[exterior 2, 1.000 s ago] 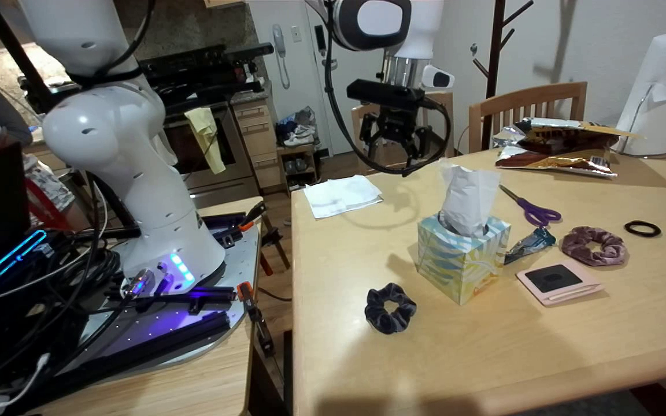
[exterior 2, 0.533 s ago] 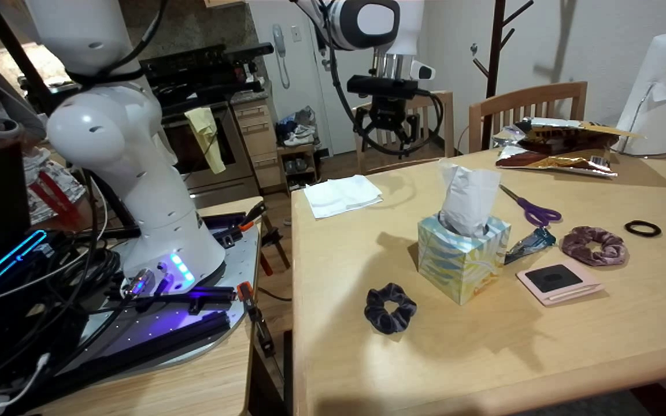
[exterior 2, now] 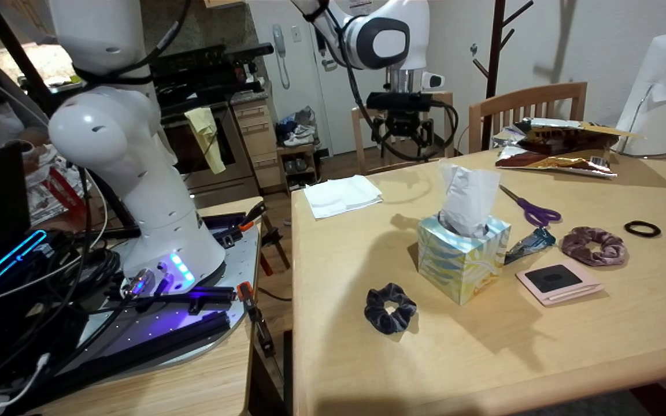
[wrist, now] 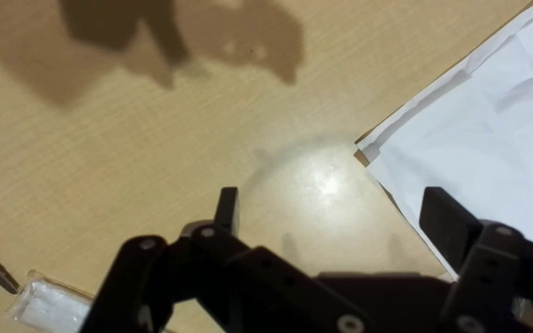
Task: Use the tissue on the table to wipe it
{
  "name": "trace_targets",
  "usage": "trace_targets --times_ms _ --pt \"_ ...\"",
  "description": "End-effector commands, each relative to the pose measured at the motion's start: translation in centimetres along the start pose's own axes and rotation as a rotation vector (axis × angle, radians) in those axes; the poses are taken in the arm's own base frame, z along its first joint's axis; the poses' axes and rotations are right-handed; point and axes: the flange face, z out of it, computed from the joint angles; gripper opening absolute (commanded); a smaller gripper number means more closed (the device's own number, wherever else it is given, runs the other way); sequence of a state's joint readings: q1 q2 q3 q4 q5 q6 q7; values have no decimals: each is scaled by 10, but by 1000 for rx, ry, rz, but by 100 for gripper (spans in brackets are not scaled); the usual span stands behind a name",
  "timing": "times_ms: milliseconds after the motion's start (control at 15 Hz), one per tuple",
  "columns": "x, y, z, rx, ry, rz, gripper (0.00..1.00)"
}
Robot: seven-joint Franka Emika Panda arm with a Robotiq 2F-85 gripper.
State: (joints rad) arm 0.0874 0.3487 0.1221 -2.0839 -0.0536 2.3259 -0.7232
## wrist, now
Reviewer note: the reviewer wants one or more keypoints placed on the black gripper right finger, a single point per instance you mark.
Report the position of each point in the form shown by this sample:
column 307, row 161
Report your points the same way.
column 488, row 265

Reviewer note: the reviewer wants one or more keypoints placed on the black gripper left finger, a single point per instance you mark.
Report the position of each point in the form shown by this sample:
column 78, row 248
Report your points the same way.
column 155, row 283

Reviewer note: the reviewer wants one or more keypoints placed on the white cloth towel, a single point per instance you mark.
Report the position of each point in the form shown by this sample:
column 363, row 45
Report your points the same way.
column 481, row 135

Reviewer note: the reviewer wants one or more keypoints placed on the clear plastic packet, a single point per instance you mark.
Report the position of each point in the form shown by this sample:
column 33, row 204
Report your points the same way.
column 50, row 305

